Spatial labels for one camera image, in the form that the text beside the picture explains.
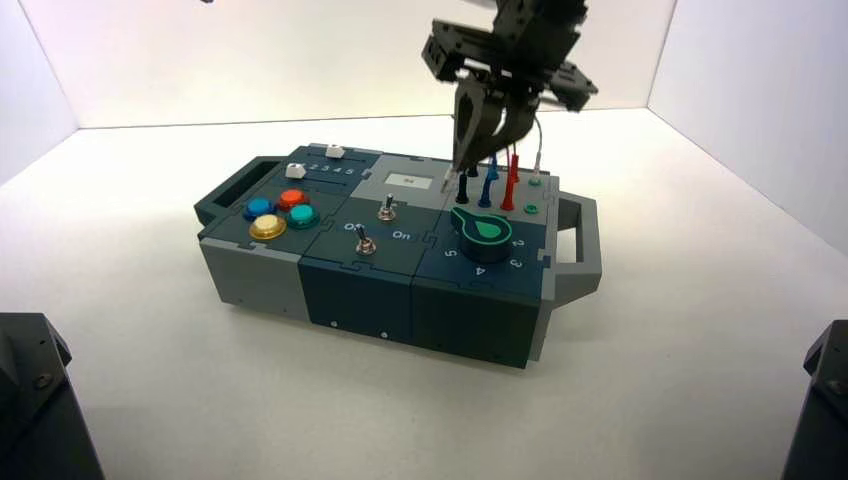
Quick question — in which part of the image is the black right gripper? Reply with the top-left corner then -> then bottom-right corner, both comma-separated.
421,0 -> 599,175

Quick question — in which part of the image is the teal rotary knob green pointer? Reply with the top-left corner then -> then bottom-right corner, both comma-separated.
450,206 -> 513,264

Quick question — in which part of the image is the grey and teal control box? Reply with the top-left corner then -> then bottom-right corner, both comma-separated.
193,144 -> 603,370

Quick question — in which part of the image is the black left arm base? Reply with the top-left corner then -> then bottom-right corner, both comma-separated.
0,311 -> 106,480

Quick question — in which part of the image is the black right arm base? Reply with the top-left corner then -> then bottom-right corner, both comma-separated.
780,319 -> 848,480

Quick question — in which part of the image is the small white display screen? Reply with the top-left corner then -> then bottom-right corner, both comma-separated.
384,172 -> 434,192

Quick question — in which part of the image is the teal round push button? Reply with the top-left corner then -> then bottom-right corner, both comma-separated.
286,203 -> 321,231

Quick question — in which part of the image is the red round push button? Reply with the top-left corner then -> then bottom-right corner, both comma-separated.
274,188 -> 311,213

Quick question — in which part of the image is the yellow round push button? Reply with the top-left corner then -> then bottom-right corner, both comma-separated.
248,213 -> 288,242

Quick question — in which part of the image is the blue round push button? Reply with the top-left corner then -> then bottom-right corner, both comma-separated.
243,197 -> 275,223

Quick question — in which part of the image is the white banana plug cable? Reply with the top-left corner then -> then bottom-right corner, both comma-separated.
441,115 -> 547,195

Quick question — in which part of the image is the red banana plug cable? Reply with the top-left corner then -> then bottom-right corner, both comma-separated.
500,148 -> 523,213

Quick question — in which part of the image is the blue banana plug cable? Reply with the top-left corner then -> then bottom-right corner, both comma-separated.
478,153 -> 501,209

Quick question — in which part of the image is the black banana plug cable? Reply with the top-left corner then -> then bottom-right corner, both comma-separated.
455,165 -> 480,205

